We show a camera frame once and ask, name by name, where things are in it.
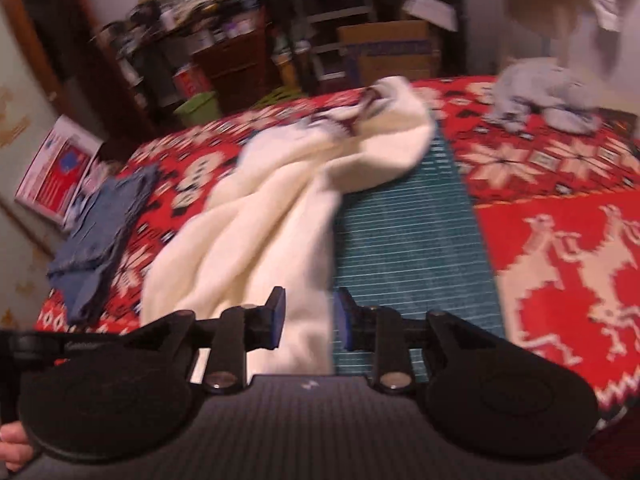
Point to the red patterned blanket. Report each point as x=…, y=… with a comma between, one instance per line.
x=550, y=260

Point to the red printed carton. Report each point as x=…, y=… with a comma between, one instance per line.
x=190, y=82

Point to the wooden drawer cabinet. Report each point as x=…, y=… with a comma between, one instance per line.
x=235, y=70

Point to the white plastic drawer unit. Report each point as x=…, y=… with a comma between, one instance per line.
x=330, y=15

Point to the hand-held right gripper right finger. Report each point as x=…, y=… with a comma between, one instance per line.
x=342, y=320

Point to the green waste bin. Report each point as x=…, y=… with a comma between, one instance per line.
x=197, y=110

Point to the person's left hand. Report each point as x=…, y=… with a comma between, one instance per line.
x=12, y=447

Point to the cream knit vest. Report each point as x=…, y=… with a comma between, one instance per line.
x=250, y=220

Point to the red and white box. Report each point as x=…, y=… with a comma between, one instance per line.
x=55, y=170

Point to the grey sweater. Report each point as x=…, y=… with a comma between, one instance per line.
x=540, y=90

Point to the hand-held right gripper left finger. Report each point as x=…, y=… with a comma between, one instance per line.
x=277, y=317

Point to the cardboard box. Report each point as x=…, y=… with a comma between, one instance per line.
x=385, y=45

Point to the blue jeans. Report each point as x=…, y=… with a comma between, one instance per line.
x=95, y=240

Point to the white flat box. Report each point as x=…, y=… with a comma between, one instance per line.
x=430, y=10

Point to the green cutting mat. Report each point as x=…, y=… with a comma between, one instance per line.
x=415, y=240

